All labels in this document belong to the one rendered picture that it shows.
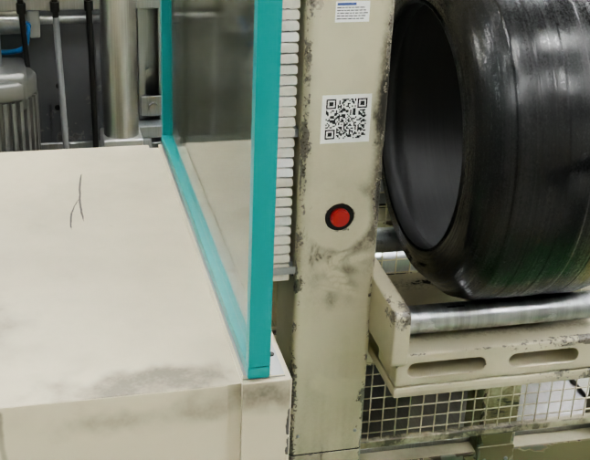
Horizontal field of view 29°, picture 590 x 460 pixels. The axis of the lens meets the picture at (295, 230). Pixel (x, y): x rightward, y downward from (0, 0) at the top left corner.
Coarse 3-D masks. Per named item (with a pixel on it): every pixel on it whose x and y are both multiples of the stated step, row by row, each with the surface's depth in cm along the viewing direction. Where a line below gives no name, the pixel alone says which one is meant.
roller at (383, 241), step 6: (378, 228) 204; (384, 228) 204; (390, 228) 204; (378, 234) 203; (384, 234) 203; (390, 234) 203; (378, 240) 202; (384, 240) 202; (390, 240) 203; (396, 240) 203; (378, 246) 203; (384, 246) 203; (390, 246) 203; (396, 246) 203; (378, 252) 204; (384, 252) 204
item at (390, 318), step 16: (384, 272) 183; (384, 288) 178; (384, 304) 176; (400, 304) 174; (384, 320) 177; (400, 320) 172; (384, 336) 177; (400, 336) 173; (384, 352) 178; (400, 352) 174
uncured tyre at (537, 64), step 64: (448, 0) 166; (512, 0) 159; (576, 0) 161; (448, 64) 206; (512, 64) 156; (576, 64) 157; (448, 128) 210; (512, 128) 156; (576, 128) 157; (448, 192) 207; (512, 192) 158; (576, 192) 159; (448, 256) 172; (512, 256) 164; (576, 256) 167
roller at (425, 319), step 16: (432, 304) 180; (448, 304) 180; (464, 304) 180; (480, 304) 180; (496, 304) 181; (512, 304) 181; (528, 304) 182; (544, 304) 182; (560, 304) 183; (576, 304) 183; (416, 320) 177; (432, 320) 178; (448, 320) 178; (464, 320) 179; (480, 320) 180; (496, 320) 181; (512, 320) 181; (528, 320) 182; (544, 320) 183
